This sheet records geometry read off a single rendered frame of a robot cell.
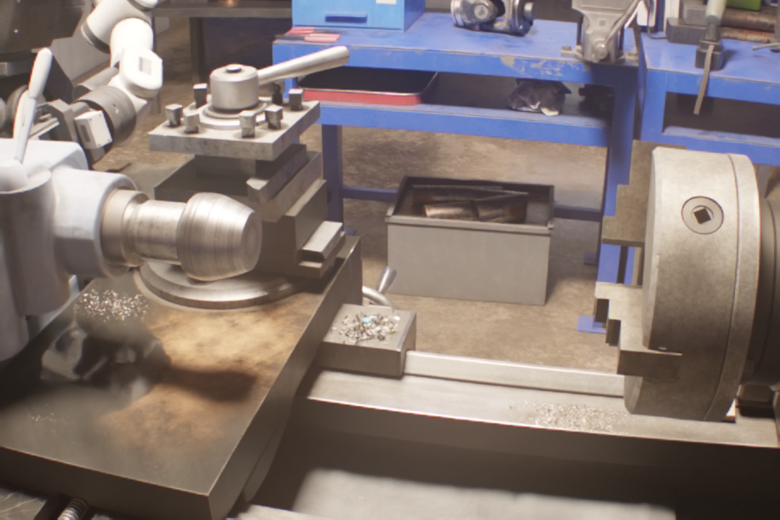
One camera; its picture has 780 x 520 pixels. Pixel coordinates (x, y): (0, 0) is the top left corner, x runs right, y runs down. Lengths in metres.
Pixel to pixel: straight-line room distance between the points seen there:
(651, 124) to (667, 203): 1.87
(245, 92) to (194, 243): 0.28
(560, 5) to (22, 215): 5.60
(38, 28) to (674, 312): 1.44
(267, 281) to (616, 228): 0.47
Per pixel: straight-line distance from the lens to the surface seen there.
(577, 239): 3.48
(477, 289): 2.99
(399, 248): 2.95
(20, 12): 1.83
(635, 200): 0.84
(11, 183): 0.92
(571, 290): 3.11
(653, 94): 2.59
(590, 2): 2.37
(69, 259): 0.96
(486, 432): 1.08
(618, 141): 2.63
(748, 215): 0.76
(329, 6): 2.84
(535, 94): 2.67
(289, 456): 1.20
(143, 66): 1.35
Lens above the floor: 1.48
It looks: 26 degrees down
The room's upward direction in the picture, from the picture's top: 1 degrees clockwise
